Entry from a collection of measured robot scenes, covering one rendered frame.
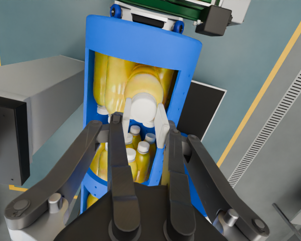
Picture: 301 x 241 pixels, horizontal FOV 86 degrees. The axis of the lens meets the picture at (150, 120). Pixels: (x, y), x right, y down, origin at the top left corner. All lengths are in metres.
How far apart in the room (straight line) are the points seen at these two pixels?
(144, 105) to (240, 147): 2.10
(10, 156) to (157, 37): 0.67
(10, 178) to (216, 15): 0.94
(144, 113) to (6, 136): 0.58
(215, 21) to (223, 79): 1.22
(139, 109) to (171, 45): 0.15
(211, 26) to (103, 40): 0.35
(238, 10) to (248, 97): 1.30
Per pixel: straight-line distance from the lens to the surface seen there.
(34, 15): 1.78
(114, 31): 0.34
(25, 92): 0.82
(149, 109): 0.23
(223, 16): 0.61
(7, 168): 0.84
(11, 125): 0.71
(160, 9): 0.68
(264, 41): 1.90
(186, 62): 0.37
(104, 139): 0.16
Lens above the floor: 1.56
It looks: 63 degrees down
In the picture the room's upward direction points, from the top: 174 degrees clockwise
